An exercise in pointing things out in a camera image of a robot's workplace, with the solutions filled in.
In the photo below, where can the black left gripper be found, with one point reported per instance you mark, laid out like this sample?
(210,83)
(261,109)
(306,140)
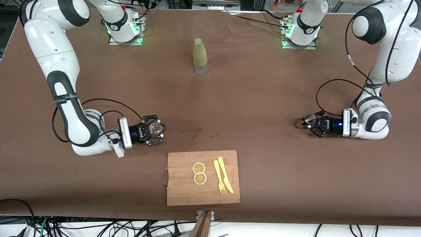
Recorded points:
(330,126)

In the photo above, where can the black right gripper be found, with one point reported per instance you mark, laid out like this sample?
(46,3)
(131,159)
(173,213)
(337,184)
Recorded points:
(137,132)

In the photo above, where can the clear glass shaker cup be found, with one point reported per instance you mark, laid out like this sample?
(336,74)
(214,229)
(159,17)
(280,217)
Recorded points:
(156,129)

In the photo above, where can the steel jigger measuring cup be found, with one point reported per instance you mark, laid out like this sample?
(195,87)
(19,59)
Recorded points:
(308,119)

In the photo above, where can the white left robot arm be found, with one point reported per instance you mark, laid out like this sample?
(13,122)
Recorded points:
(394,56)

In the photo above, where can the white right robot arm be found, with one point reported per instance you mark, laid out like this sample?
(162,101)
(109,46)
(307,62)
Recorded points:
(52,49)

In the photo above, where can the lemon slice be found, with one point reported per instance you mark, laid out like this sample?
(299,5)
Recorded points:
(198,168)
(200,178)

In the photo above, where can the wooden cutting board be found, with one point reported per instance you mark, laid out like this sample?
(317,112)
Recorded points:
(184,194)

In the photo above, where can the yellow plastic fork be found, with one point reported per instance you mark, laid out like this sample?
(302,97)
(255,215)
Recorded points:
(218,174)

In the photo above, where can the brown table cover mat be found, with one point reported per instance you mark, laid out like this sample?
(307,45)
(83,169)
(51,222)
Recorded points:
(230,98)

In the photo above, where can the yellow plastic knife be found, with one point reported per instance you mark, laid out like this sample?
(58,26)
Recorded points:
(225,174)

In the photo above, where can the green sleeved glass bottle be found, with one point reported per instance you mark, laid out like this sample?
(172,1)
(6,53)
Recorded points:
(200,54)

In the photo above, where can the grey power strip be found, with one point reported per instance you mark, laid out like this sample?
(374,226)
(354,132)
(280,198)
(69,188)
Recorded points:
(215,5)

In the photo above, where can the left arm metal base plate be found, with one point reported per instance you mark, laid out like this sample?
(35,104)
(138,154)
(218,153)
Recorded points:
(312,47)

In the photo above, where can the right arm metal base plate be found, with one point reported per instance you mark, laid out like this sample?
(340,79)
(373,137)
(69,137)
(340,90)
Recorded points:
(140,38)

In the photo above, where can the small metal bracket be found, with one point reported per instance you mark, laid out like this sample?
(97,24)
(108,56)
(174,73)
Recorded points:
(212,214)

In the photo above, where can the wooden post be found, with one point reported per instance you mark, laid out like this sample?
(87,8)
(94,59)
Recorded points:
(201,227)

